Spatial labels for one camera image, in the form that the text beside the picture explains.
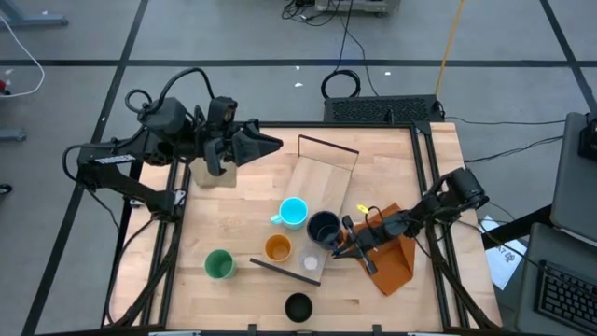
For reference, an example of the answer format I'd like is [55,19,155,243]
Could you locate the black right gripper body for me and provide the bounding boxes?
[341,214,412,276]

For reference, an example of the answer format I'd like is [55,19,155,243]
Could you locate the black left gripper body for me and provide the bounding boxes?
[199,119,243,178]

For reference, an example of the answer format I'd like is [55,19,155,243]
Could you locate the dark blue ceramic mug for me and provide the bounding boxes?
[305,210,345,252]

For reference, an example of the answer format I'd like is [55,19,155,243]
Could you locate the cyan plastic mug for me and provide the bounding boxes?
[270,196,310,231]

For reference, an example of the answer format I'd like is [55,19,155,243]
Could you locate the orange plastic cup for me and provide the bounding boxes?
[263,232,294,264]

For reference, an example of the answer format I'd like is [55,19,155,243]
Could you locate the black cup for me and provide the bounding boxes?
[284,291,314,325]

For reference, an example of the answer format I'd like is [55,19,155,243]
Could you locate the beige cloth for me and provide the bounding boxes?
[187,156,239,189]

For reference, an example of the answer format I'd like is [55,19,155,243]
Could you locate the clear glass mug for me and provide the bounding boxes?
[298,250,324,275]

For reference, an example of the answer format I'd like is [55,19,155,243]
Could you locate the orange cloth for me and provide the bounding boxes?
[343,202,418,298]

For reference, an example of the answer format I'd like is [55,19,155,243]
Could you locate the green plastic cup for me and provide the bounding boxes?
[203,248,239,282]

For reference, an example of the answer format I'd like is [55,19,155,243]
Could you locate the black computer case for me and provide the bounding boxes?
[322,93,445,125]

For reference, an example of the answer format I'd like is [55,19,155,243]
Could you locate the white paper sheet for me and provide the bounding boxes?
[479,214,529,291]

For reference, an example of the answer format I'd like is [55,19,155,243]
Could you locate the grey equipment cart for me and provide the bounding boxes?
[312,0,402,18]

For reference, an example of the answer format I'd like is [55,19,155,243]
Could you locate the grey desk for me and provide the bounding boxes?
[548,110,597,245]
[514,221,597,336]

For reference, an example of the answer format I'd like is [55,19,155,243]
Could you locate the black keyboard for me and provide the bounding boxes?
[534,259,597,334]

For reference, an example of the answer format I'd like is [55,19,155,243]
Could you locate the grey desk top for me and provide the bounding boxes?
[548,110,597,245]

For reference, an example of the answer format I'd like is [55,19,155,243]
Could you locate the grey desk foot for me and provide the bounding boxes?
[0,0,70,28]

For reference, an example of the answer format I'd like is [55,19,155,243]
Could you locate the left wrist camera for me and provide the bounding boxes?
[206,95,239,128]

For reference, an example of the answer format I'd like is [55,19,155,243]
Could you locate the black aluminium rig frame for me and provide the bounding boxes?
[100,119,552,336]

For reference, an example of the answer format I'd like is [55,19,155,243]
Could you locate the coiled black cable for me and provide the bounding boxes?
[320,69,363,101]

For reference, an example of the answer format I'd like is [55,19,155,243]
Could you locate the white cable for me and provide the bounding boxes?
[0,13,46,99]

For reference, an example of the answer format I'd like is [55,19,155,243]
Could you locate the yellow cable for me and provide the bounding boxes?
[433,0,466,98]

